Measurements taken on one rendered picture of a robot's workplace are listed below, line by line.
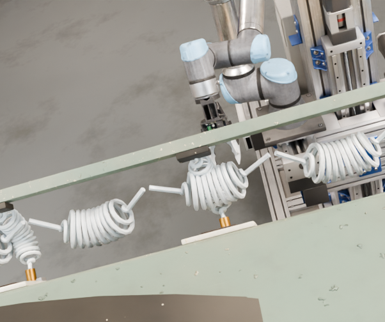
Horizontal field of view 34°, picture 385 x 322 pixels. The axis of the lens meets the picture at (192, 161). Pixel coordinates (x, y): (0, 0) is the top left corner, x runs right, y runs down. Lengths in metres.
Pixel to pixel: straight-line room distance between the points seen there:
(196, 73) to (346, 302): 1.42
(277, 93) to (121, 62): 3.14
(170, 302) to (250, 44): 1.48
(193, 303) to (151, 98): 4.35
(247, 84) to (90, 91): 2.94
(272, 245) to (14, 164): 4.34
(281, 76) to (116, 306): 1.90
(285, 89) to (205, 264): 1.88
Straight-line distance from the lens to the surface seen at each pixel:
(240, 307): 0.34
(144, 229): 3.66
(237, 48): 1.79
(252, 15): 1.87
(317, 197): 2.43
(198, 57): 1.71
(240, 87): 2.23
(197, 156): 0.94
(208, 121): 1.72
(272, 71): 2.21
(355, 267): 0.35
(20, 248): 1.06
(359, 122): 2.43
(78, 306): 0.33
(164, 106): 4.53
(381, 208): 0.38
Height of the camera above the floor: 2.47
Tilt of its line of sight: 39 degrees down
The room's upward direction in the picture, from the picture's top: 21 degrees counter-clockwise
